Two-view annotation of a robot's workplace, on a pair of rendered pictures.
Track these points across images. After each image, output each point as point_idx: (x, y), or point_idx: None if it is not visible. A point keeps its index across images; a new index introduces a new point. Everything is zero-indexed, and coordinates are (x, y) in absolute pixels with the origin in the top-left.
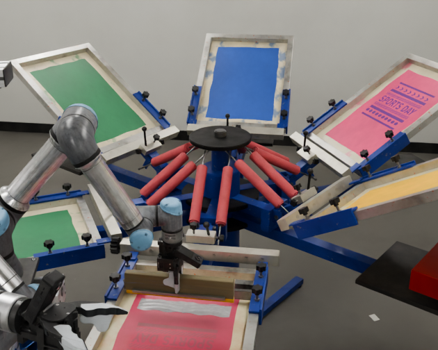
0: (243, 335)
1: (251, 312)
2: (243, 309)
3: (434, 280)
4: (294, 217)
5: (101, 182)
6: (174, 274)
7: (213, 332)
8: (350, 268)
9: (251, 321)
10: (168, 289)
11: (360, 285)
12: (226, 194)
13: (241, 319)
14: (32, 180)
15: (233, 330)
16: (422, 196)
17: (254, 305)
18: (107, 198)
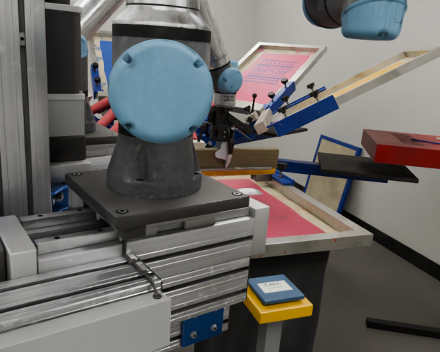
0: (292, 201)
1: (286, 184)
2: (268, 188)
3: (397, 148)
4: (265, 123)
5: (203, 1)
6: (230, 142)
7: (264, 202)
8: (297, 172)
9: (292, 188)
10: (216, 165)
11: (326, 172)
12: None
13: (276, 193)
14: (100, 8)
15: (280, 200)
16: (398, 69)
17: (283, 179)
18: (206, 22)
